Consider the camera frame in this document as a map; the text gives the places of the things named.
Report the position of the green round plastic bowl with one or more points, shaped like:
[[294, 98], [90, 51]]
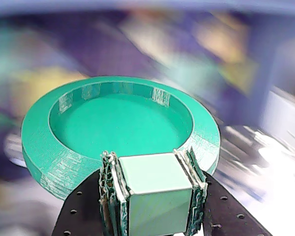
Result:
[[118, 127]]

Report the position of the black perforated gripper finger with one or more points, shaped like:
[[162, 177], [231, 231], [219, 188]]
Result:
[[81, 211], [223, 211]]

